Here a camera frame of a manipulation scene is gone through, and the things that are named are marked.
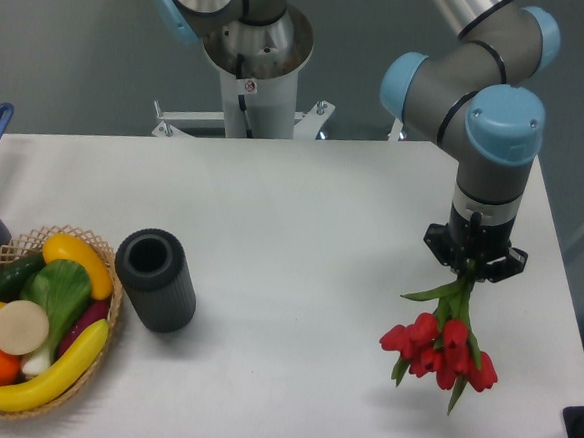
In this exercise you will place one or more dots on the dark grey ribbed vase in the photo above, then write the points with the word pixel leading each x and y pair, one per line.
pixel 152 267

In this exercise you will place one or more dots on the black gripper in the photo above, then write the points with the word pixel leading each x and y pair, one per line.
pixel 469 245

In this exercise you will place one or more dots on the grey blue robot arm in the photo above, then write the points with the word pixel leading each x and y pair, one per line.
pixel 471 104

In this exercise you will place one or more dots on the purple eggplant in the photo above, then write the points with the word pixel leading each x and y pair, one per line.
pixel 96 311

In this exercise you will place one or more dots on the red tulip bouquet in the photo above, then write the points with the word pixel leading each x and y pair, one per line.
pixel 442 342

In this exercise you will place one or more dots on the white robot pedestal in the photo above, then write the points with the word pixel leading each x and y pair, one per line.
pixel 258 69

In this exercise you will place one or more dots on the green cucumber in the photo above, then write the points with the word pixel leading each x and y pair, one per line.
pixel 14 275

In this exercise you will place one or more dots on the green bok choy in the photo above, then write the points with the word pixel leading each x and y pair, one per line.
pixel 62 289

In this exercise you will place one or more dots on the woven wicker basket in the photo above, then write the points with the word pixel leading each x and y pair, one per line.
pixel 29 243

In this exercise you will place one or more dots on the yellow banana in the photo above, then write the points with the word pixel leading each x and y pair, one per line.
pixel 61 376

